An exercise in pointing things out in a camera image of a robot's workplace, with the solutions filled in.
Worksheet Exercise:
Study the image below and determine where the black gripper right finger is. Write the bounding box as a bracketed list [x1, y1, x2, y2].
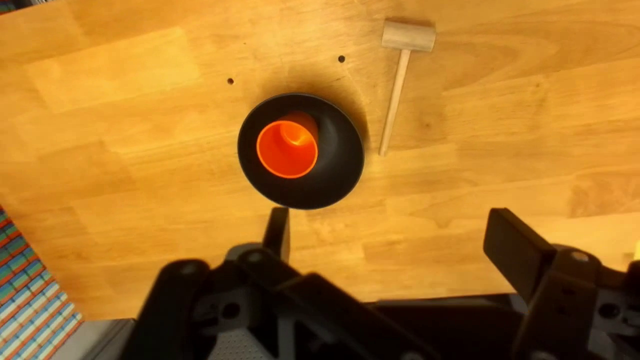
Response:
[482, 206, 640, 360]

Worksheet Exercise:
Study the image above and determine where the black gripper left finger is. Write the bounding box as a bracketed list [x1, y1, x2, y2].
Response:
[126, 206, 436, 360]

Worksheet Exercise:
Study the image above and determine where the orange plastic cup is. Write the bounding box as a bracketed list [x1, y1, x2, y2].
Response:
[253, 112, 319, 180]

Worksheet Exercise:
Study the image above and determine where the black bowl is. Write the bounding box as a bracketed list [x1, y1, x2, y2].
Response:
[236, 92, 366, 212]

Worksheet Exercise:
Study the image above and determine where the multicolour patterned backdrop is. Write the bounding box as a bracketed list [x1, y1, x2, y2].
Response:
[0, 206, 85, 360]

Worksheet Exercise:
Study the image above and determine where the small wooden mallet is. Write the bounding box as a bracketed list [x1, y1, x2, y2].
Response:
[377, 18, 438, 158]

